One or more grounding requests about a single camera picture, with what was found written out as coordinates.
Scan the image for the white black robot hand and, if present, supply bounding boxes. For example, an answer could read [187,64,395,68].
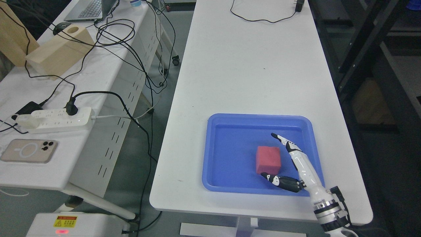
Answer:
[260,133,335,210]

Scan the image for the pink foam block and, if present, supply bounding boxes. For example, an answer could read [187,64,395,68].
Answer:
[256,146,282,175]

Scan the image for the blue plastic tray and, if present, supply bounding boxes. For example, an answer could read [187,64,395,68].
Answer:
[202,114,325,197]

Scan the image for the black metal right shelf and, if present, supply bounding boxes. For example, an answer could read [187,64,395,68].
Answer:
[309,0,420,124]

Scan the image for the wooden block with hole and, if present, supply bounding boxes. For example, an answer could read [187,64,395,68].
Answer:
[25,24,94,76]

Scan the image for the cardboard box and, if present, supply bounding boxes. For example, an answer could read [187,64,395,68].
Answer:
[351,80,396,125]

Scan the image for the white desk with legs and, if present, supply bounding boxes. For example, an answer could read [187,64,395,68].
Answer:
[149,0,373,237]

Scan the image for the white machine with warning label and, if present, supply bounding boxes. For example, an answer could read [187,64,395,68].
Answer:
[26,212,131,237]

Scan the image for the white side table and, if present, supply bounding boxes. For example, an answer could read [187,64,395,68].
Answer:
[0,0,180,221]

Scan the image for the white power strip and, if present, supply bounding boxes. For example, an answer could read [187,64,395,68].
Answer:
[15,107,95,134]

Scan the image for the beige smartphone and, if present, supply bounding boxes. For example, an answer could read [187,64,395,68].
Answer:
[1,139,59,164]

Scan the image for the grey laptop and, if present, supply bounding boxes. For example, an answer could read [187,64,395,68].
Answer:
[64,0,117,22]

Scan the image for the black power adapter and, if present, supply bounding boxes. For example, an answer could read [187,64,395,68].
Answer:
[16,101,45,115]

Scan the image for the black computer mouse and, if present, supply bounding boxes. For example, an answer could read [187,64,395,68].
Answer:
[53,22,71,36]

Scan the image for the black cable on desk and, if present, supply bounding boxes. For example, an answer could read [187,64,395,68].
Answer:
[230,0,306,23]

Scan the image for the tangled black cables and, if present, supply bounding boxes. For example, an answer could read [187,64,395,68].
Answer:
[0,0,178,234]

